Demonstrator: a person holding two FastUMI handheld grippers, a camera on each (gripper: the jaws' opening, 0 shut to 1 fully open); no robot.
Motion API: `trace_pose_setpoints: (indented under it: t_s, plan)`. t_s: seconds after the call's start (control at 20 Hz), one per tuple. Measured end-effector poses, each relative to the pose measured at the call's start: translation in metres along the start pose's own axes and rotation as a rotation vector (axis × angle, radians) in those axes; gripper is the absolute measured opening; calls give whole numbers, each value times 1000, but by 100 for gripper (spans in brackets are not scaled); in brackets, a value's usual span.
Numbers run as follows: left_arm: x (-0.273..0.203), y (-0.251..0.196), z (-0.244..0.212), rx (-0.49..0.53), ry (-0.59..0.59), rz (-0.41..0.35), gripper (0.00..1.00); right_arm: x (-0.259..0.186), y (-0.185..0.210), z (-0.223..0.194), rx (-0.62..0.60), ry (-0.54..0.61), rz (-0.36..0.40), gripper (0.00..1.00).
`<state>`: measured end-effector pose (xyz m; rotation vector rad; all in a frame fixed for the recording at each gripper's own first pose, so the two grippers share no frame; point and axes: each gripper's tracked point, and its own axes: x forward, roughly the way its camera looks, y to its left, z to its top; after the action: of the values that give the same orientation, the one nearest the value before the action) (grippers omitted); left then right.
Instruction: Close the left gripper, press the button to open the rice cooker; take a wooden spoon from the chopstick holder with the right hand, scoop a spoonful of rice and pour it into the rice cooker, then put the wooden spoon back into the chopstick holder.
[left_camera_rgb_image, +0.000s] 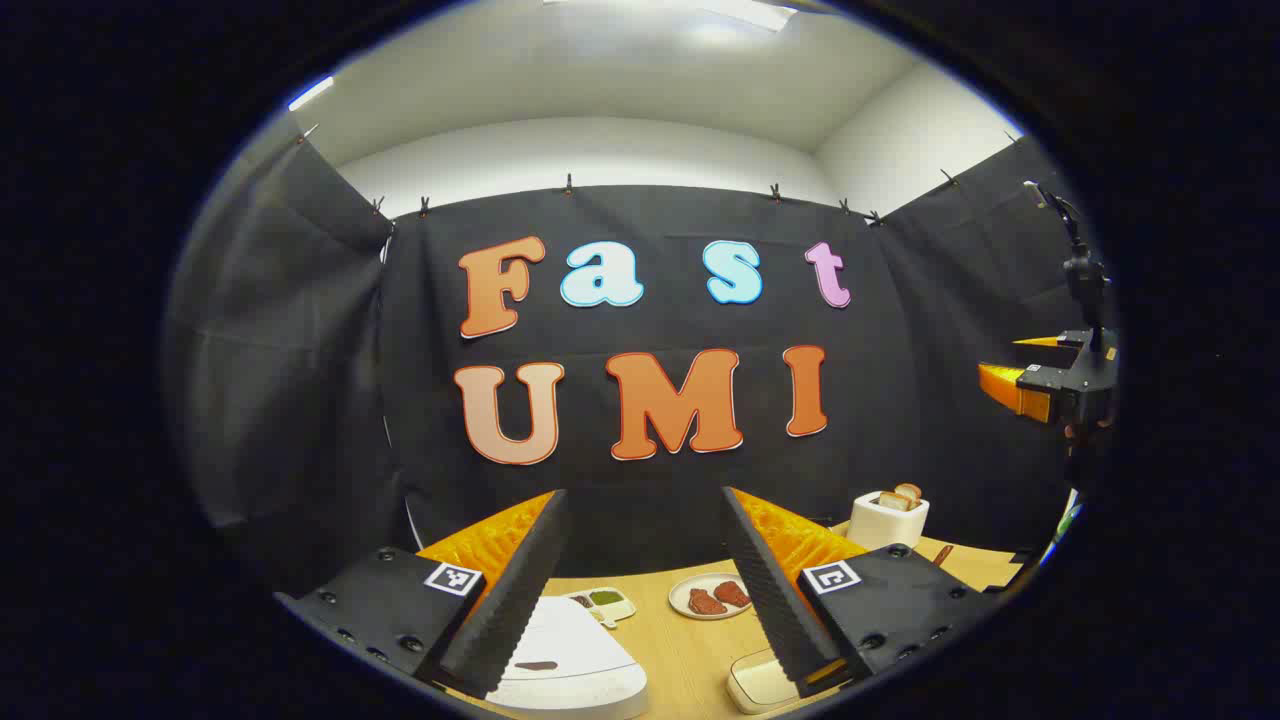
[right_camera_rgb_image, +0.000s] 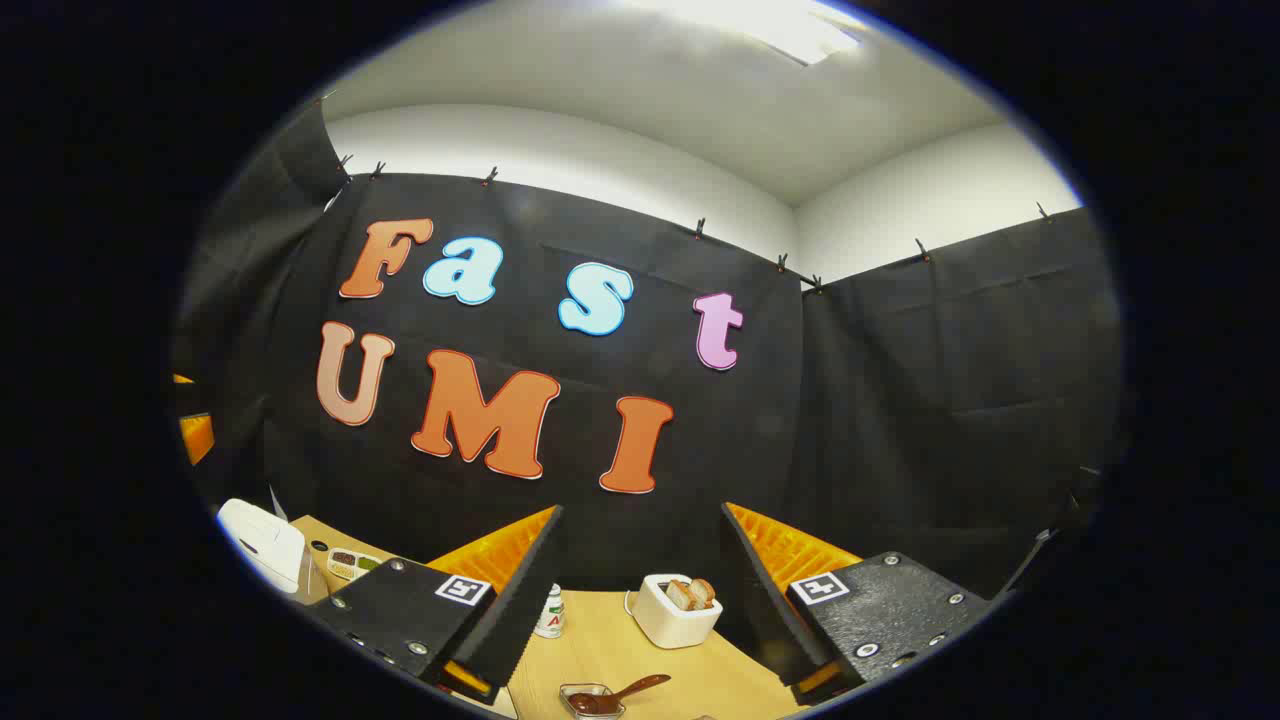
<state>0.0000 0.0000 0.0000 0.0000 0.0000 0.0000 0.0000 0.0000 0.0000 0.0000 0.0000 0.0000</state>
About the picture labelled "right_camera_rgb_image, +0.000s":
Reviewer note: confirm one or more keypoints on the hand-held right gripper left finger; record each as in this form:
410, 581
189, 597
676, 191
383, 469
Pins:
515, 620

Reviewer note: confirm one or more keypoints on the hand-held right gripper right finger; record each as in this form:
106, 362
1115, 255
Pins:
765, 620

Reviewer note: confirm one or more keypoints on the white rice cooker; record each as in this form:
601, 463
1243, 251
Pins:
262, 545

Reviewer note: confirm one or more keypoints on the brown wooden spoon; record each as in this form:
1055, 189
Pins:
630, 688

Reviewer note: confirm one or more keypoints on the white bottle with green label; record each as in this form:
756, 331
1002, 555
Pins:
549, 615

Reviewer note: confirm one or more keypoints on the brown crust bread slice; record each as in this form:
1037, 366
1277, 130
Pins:
703, 591

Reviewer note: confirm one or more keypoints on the pale bread slice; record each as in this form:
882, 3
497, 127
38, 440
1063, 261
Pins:
680, 595

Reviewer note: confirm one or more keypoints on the white toaster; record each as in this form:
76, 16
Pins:
672, 620

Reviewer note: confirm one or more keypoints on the white divided bean tray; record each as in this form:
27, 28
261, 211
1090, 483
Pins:
352, 563

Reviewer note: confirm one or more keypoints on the black backdrop cloth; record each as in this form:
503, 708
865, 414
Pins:
880, 400

